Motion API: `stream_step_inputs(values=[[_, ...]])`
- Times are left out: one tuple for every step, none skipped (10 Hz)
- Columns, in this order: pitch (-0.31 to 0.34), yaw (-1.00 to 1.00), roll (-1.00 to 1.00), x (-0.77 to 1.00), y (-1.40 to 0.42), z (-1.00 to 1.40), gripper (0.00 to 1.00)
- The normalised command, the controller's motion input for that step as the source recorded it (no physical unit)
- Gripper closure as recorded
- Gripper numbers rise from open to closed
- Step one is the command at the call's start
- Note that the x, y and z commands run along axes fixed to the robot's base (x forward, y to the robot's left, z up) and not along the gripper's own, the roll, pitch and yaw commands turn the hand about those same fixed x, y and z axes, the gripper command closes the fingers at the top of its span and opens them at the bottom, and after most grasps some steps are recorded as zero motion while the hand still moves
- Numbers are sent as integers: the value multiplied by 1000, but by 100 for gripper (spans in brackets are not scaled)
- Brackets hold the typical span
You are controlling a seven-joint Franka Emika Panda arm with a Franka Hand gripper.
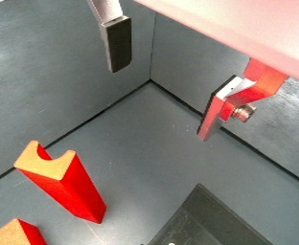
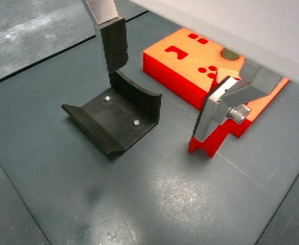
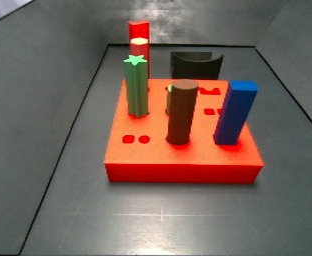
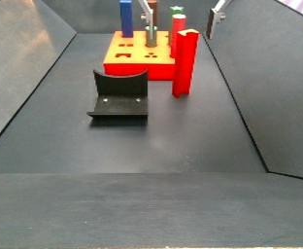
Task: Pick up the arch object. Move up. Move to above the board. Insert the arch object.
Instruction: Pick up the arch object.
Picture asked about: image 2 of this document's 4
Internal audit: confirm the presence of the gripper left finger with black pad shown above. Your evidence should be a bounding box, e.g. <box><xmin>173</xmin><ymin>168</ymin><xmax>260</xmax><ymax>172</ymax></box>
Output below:
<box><xmin>82</xmin><ymin>0</ymin><xmax>128</xmax><ymax>73</ymax></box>

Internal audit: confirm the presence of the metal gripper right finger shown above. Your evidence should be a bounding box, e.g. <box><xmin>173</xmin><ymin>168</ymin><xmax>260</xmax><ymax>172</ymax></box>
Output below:
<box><xmin>194</xmin><ymin>59</ymin><xmax>284</xmax><ymax>142</ymax></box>

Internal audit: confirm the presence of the red peg board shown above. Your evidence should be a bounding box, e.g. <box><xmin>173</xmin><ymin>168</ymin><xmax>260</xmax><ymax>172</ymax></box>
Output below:
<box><xmin>142</xmin><ymin>27</ymin><xmax>290</xmax><ymax>123</ymax></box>

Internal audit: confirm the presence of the black curved holder stand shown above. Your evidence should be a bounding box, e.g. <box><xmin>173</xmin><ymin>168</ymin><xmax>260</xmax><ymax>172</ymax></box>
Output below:
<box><xmin>62</xmin><ymin>71</ymin><xmax>163</xmax><ymax>157</ymax></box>

